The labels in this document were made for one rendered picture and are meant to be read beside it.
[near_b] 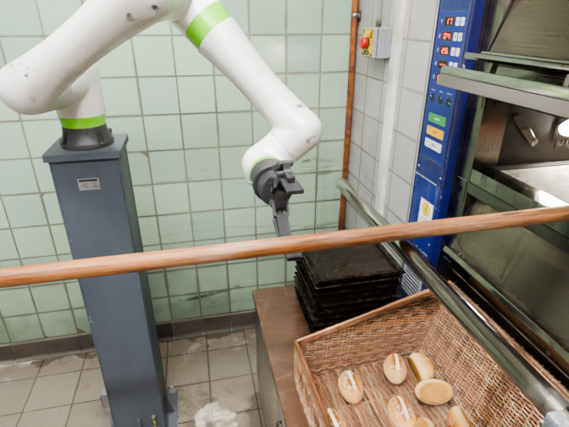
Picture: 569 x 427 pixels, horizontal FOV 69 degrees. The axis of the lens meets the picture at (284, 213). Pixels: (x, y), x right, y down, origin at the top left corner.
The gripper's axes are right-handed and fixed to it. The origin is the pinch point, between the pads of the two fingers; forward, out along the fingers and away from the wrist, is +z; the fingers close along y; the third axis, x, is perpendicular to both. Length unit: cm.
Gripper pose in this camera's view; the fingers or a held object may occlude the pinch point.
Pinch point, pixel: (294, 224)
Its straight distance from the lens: 76.7
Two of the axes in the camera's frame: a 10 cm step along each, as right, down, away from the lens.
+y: 0.0, 9.0, 4.3
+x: -9.8, 0.9, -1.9
